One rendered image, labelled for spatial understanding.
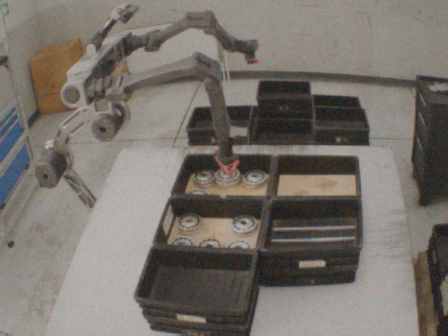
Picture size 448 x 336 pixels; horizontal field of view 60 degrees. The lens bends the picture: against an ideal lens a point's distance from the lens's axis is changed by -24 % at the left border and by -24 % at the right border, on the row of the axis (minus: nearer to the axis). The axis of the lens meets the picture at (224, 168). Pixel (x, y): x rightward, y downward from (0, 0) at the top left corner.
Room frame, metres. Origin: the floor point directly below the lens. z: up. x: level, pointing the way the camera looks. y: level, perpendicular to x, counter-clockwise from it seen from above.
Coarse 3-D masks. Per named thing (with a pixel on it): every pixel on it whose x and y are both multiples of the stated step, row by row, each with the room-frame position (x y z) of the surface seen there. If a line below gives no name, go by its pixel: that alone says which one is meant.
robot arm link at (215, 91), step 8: (208, 80) 1.52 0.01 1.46; (208, 88) 1.54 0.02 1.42; (216, 88) 1.53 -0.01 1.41; (208, 96) 1.61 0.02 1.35; (216, 96) 1.60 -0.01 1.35; (216, 104) 1.63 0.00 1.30; (224, 104) 1.65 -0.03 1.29; (216, 112) 1.66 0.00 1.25; (224, 112) 1.66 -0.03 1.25; (216, 120) 1.69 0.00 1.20; (224, 120) 1.68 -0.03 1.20; (216, 128) 1.70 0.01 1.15; (224, 128) 1.70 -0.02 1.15
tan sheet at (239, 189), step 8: (240, 176) 1.82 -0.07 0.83; (192, 184) 1.81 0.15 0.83; (216, 184) 1.78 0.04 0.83; (240, 184) 1.76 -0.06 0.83; (208, 192) 1.73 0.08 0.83; (216, 192) 1.73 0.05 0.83; (224, 192) 1.72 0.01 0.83; (232, 192) 1.71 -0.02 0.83; (240, 192) 1.71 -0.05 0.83; (248, 192) 1.70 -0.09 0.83; (256, 192) 1.69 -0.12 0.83; (264, 192) 1.68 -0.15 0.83
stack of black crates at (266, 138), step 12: (264, 120) 2.88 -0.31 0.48; (276, 120) 2.86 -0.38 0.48; (288, 120) 2.85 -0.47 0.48; (300, 120) 2.83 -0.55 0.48; (312, 120) 2.81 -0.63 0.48; (264, 132) 2.88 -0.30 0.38; (276, 132) 2.86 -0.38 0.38; (288, 132) 2.85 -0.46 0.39; (300, 132) 2.83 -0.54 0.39; (312, 132) 2.66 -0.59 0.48; (252, 144) 2.62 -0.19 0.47; (264, 144) 2.60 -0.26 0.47; (276, 144) 2.58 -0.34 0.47; (288, 144) 2.57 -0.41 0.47; (300, 144) 2.55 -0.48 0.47; (312, 144) 2.53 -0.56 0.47
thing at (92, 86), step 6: (84, 78) 1.67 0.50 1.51; (90, 78) 1.70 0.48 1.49; (96, 78) 1.69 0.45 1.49; (84, 84) 1.65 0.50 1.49; (90, 84) 1.66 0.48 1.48; (96, 84) 1.65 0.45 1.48; (84, 90) 1.65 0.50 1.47; (90, 90) 1.64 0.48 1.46; (96, 90) 1.64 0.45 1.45; (102, 90) 1.65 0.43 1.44; (90, 96) 1.65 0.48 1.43; (96, 96) 1.66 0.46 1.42; (90, 102) 1.67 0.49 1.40
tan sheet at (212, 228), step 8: (176, 224) 1.55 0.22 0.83; (208, 224) 1.53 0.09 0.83; (216, 224) 1.52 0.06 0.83; (224, 224) 1.51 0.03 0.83; (176, 232) 1.50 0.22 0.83; (200, 232) 1.48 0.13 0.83; (208, 232) 1.48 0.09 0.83; (216, 232) 1.47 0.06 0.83; (224, 232) 1.47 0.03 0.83; (200, 240) 1.44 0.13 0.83; (224, 240) 1.42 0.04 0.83; (232, 240) 1.41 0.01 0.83; (248, 240) 1.40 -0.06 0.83; (256, 240) 1.39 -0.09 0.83
